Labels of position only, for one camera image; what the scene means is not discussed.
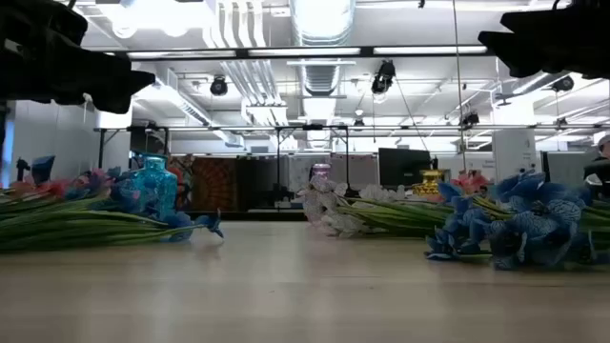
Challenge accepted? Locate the black overhead light bar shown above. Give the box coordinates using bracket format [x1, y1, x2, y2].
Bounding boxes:
[78, 45, 499, 62]

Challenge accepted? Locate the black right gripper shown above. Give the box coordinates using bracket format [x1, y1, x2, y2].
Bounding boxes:
[478, 28, 610, 80]

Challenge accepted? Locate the yellow glass vase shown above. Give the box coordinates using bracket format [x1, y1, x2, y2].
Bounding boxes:
[412, 169, 447, 197]

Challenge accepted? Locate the white cabinet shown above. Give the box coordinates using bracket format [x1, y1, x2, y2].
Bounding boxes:
[492, 129, 538, 185]

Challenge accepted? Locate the thin vertical hanging cable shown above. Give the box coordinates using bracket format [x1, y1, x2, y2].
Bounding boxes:
[451, 0, 467, 172]

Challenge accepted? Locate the blue artificial flower bunch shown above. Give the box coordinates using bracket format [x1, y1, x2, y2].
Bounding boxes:
[425, 180, 501, 262]
[0, 178, 225, 253]
[485, 170, 610, 272]

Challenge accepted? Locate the black computer monitor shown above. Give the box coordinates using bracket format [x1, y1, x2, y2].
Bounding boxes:
[378, 147, 433, 188]

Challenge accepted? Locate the teal glass vase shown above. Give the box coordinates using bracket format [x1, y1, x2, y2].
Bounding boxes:
[129, 151, 178, 220]

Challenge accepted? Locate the small blue-lit monitor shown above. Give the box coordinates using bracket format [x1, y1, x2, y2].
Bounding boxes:
[30, 154, 56, 186]

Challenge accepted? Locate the orange mandala tapestry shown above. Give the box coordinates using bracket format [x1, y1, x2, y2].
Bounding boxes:
[190, 156, 238, 212]

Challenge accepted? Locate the person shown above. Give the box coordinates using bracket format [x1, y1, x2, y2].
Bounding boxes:
[583, 134, 610, 199]

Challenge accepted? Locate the silver ceiling air duct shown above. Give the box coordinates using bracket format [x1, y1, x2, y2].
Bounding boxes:
[289, 0, 357, 99]

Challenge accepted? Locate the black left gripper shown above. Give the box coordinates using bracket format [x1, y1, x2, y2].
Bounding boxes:
[0, 45, 156, 114]

